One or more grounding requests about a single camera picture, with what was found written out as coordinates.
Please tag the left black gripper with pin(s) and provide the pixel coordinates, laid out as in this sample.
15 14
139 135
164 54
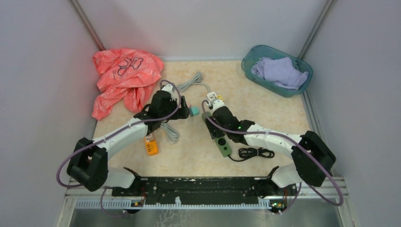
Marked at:
183 112

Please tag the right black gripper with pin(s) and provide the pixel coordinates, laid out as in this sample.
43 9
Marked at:
212 130

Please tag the white power strip with USB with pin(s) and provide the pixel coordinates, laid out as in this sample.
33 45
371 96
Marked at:
212 96

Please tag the green power strip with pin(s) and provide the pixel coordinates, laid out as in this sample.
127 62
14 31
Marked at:
217 136

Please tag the teal plug adapter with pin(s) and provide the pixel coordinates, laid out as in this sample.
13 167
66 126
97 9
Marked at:
194 111

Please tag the pink plug adapter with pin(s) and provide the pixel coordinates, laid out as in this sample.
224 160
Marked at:
150 137

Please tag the orange power strip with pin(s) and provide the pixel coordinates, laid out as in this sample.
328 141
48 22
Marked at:
151 147

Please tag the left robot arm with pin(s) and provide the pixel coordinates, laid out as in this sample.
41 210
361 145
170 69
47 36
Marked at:
88 164

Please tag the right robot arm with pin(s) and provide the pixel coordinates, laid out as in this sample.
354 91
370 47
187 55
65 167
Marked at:
311 158

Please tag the pink patterned cloth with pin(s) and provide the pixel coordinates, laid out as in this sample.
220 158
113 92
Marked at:
126 75

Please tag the lavender cloth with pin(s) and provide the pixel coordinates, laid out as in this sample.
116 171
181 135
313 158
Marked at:
280 72

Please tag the teal plastic basket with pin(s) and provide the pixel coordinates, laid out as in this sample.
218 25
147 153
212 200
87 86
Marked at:
260 51

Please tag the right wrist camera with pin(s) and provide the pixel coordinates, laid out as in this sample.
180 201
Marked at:
216 105

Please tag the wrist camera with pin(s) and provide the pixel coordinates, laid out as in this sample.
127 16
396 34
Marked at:
216 105
168 88

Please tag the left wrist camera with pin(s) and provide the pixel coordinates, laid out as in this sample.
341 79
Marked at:
168 88

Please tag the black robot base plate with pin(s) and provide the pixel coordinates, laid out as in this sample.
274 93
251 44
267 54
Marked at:
203 190

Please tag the aluminium front rail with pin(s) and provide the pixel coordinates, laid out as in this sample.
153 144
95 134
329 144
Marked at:
104 198

